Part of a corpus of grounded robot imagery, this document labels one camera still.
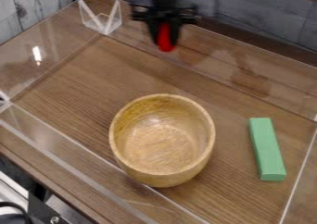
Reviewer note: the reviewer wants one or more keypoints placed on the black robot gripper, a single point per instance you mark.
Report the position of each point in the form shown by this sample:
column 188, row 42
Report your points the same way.
column 181, row 13

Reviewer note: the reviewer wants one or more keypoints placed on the red plush strawberry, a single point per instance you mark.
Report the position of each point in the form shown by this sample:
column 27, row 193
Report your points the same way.
column 165, row 44

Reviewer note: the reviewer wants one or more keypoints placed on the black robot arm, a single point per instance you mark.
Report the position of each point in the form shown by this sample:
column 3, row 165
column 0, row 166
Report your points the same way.
column 165, row 16

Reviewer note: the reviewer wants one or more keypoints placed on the wooden bowl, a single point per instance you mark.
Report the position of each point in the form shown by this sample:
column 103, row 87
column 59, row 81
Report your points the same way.
column 162, row 137

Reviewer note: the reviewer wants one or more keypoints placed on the clear acrylic tray walls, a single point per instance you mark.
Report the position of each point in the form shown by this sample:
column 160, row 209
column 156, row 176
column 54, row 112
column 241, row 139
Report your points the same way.
column 69, row 77

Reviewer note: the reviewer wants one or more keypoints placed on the green rectangular block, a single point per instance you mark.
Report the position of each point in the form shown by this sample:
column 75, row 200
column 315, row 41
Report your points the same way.
column 268, row 154

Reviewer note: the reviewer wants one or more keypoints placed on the clear acrylic corner bracket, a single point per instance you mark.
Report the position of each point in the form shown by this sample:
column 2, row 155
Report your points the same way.
column 102, row 22

